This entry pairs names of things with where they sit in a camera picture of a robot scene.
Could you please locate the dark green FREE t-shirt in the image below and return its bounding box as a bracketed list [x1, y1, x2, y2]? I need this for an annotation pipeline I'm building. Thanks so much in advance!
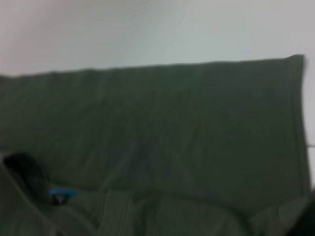
[0, 54, 315, 236]

